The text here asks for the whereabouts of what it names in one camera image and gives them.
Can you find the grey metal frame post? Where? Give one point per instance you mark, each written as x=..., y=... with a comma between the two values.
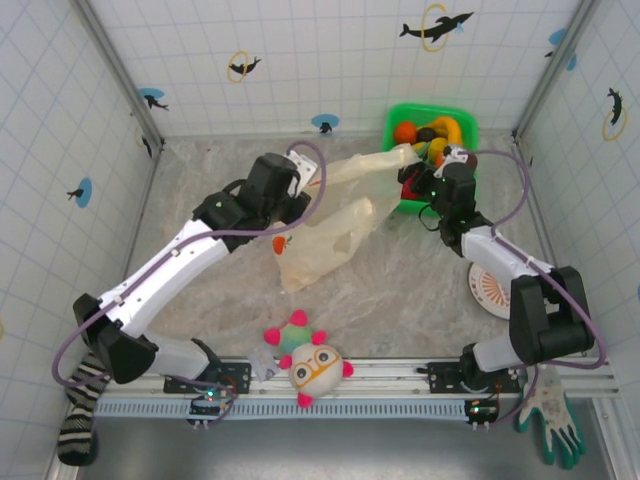
x=120, y=70
x=554, y=70

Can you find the red fake fruit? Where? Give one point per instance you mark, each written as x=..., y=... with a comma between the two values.
x=410, y=189

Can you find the small white card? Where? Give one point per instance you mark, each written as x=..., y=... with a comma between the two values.
x=262, y=364

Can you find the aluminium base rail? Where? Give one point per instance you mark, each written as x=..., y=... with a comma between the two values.
x=390, y=372

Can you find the blue whale sticker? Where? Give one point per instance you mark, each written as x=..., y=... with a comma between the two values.
x=557, y=37

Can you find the plush toy with glasses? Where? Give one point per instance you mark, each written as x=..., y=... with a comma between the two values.
x=315, y=370

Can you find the translucent beige plastic bag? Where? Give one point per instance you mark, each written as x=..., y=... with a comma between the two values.
x=325, y=240

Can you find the white green work glove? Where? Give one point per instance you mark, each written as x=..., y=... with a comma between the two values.
x=555, y=415

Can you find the large orange-yellow fake banana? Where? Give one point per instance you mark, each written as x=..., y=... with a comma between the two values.
x=447, y=125

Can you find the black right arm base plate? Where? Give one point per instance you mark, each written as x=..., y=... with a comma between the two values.
x=442, y=375

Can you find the green plastic basket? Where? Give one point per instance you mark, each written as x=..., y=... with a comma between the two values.
x=462, y=125

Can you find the black white striped sock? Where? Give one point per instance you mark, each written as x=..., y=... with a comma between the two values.
x=75, y=430

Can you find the blue circle fish sticker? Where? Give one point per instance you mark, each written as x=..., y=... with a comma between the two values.
x=151, y=97

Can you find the long yellow fake mango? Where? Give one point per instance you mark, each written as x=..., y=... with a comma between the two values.
x=419, y=149

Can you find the white plate orange print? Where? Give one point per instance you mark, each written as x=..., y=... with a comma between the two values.
x=487, y=290

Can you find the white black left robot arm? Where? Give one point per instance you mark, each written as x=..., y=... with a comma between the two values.
x=165, y=270

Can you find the fake orange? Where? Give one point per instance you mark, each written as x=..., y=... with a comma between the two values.
x=405, y=131

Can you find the small orange fake tangerine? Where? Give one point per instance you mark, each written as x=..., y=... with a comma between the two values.
x=439, y=160

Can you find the yellow fake lemon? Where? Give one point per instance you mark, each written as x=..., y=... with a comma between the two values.
x=437, y=147

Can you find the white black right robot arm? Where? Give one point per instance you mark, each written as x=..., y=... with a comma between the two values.
x=500, y=255

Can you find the blue oval penguin sticker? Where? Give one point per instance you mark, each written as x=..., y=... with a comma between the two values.
x=325, y=122

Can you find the dark brown fake fruit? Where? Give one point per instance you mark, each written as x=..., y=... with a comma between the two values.
x=426, y=135

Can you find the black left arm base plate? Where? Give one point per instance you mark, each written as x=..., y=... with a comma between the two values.
x=240, y=375

